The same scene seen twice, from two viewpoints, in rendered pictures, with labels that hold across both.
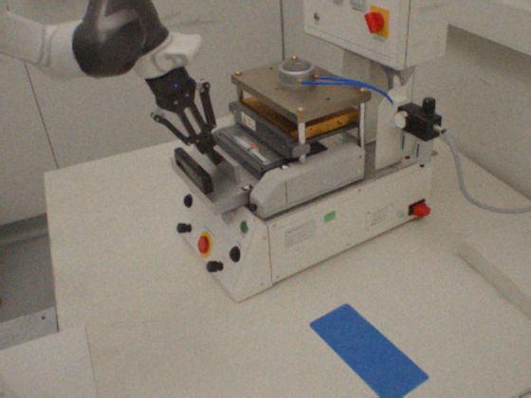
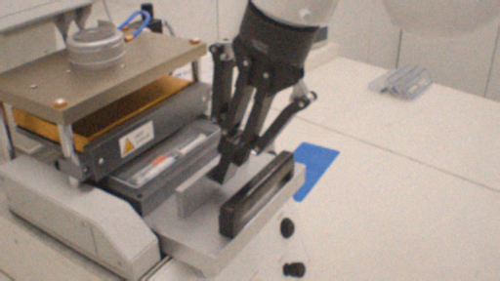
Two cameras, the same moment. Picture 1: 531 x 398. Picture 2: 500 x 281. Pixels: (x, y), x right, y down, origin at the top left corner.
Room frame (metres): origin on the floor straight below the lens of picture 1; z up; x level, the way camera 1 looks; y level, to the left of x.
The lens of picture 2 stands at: (1.19, 0.54, 1.33)
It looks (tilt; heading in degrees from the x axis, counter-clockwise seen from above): 30 degrees down; 239
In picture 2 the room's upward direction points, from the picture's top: straight up
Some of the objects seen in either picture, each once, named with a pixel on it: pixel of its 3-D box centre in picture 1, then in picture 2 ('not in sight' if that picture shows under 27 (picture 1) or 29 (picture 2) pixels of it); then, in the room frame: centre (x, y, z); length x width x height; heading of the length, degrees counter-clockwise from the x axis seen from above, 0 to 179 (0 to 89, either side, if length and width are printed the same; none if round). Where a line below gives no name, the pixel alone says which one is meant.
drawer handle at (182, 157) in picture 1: (192, 169); (260, 189); (0.94, 0.14, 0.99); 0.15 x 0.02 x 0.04; 28
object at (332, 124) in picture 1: (299, 102); (105, 86); (1.05, -0.10, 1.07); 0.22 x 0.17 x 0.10; 28
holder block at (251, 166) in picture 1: (269, 145); (146, 153); (1.02, -0.03, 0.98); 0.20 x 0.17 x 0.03; 28
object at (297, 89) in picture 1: (315, 93); (96, 68); (1.06, -0.13, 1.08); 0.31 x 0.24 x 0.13; 28
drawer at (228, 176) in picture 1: (251, 156); (173, 170); (1.00, 0.01, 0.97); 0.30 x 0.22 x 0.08; 118
